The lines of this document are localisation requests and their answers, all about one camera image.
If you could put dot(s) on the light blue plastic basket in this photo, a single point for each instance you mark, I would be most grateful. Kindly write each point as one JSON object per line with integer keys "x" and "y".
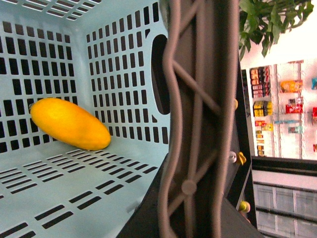
{"x": 105, "y": 57}

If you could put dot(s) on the yellow mango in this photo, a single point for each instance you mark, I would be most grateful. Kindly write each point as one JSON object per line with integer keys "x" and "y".
{"x": 70, "y": 124}

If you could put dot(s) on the yellow green starfruit right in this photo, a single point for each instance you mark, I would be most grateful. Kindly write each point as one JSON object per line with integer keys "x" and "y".
{"x": 240, "y": 158}

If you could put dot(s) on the green apple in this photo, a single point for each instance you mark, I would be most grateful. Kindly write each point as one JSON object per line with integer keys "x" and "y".
{"x": 244, "y": 207}

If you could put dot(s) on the store shelf with bottles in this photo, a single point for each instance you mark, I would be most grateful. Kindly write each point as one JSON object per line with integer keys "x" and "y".
{"x": 284, "y": 109}

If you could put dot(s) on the green potted plant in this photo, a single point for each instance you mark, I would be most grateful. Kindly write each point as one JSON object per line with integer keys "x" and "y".
{"x": 262, "y": 22}

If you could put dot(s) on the glass door fridge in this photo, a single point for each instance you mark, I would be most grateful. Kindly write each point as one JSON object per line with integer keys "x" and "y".
{"x": 286, "y": 205}

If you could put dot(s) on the black metal rack post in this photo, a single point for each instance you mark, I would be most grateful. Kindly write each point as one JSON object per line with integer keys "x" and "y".
{"x": 240, "y": 186}

